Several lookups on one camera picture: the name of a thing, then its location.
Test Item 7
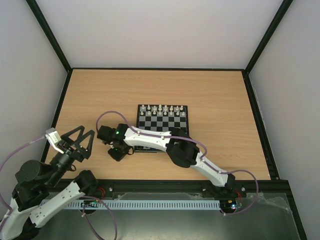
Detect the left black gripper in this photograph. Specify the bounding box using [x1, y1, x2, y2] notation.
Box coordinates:
[47, 125, 98, 186]

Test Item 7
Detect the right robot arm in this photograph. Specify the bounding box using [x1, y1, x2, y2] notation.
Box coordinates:
[97, 123, 236, 196]

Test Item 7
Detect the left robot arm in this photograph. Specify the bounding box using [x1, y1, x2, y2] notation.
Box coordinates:
[0, 125, 98, 240]

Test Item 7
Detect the left controller board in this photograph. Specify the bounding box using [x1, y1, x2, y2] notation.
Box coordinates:
[79, 199, 104, 209]

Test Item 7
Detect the controller board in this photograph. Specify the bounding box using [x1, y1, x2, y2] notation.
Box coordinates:
[79, 199, 104, 209]
[221, 198, 243, 210]

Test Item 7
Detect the right controller board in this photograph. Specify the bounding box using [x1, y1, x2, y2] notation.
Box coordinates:
[221, 198, 243, 210]

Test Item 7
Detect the black and grey chessboard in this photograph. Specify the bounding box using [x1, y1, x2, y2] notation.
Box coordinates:
[133, 104, 191, 154]

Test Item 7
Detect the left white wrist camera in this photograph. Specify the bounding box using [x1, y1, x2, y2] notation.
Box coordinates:
[45, 127, 64, 154]

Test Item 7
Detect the grey slotted cable duct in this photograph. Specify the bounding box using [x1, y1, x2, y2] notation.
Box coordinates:
[41, 199, 221, 211]

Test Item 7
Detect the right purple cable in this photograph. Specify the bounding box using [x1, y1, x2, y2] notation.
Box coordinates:
[95, 110, 260, 216]

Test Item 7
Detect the black frame post left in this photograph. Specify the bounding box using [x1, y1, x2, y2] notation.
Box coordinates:
[26, 0, 72, 73]

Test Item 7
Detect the black frame post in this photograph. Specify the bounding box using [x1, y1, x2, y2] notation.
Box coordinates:
[26, 0, 72, 73]
[245, 0, 293, 74]

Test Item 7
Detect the black frame post right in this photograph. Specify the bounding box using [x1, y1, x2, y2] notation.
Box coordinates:
[245, 0, 293, 74]

